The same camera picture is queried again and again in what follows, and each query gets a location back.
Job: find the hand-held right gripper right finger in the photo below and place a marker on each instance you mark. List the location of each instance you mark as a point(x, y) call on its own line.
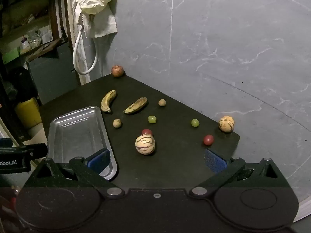
point(215, 162)

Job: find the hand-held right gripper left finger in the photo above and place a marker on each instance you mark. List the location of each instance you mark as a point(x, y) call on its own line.
point(98, 161)

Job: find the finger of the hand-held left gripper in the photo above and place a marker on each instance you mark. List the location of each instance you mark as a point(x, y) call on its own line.
point(36, 150)
point(6, 142)

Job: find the red cherry tomato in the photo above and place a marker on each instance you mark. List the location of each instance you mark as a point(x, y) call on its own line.
point(147, 131)
point(208, 139)

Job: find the metal tray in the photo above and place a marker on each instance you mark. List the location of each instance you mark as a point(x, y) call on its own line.
point(73, 136)

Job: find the orange-tinted striped pepino melon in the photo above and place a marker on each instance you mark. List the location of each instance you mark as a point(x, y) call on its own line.
point(226, 123)

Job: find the brown longan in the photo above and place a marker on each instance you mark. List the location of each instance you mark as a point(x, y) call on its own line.
point(162, 102)
point(117, 123)

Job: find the green grape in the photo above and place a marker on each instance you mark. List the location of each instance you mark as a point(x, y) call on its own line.
point(152, 119)
point(195, 122)

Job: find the pale striped pepino melon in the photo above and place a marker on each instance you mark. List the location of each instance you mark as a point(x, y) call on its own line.
point(145, 144)

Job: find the yellow banana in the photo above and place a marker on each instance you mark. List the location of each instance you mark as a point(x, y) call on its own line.
point(108, 100)

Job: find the brown spotted banana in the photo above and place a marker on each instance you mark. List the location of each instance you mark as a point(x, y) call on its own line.
point(136, 105)

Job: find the yellow jerrycan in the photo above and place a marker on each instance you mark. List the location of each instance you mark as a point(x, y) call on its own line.
point(28, 111)

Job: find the black bag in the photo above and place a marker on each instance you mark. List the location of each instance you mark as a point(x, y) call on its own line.
point(23, 82)

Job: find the grey cabinet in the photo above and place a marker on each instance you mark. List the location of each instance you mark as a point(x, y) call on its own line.
point(53, 77)

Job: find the green box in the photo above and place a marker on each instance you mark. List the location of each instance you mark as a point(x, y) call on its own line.
point(9, 55)

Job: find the red apple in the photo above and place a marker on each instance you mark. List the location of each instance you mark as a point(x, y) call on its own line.
point(117, 70)

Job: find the small white bottle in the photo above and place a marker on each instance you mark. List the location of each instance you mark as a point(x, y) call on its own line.
point(24, 43)

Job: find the wooden board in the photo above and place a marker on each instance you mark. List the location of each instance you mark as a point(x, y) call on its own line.
point(43, 48)

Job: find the clear plastic bag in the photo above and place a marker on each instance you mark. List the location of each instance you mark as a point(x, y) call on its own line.
point(34, 38)

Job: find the white containers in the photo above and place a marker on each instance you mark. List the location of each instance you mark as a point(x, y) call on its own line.
point(46, 36)

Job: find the wooden shelf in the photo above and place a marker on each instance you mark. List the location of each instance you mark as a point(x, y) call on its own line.
point(24, 9)

